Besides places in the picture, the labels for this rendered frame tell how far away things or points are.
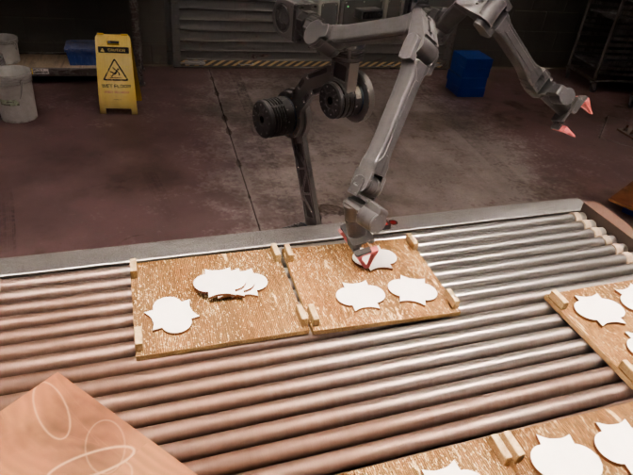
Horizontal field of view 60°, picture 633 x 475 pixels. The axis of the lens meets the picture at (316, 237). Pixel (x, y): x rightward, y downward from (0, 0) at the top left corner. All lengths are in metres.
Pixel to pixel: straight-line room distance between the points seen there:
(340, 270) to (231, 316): 0.36
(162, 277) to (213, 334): 0.26
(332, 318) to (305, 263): 0.23
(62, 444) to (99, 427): 0.06
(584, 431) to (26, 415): 1.11
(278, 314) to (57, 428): 0.58
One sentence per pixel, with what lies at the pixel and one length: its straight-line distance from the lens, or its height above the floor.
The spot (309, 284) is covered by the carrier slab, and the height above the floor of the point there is 0.94.
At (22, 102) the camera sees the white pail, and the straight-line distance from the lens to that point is 4.89.
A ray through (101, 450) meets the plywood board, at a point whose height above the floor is 1.04.
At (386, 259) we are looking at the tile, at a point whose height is 0.94.
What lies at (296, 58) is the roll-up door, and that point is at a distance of 6.28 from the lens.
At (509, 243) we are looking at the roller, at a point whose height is 0.92.
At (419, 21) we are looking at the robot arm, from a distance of 1.56.
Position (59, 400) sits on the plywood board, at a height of 1.04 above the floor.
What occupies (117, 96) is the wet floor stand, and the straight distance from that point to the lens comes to 4.94.
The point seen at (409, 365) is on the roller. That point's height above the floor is 0.92.
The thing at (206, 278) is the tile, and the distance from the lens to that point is 1.48.
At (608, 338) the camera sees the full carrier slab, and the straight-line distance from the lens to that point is 1.64.
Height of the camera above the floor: 1.89
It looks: 34 degrees down
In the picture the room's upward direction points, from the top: 6 degrees clockwise
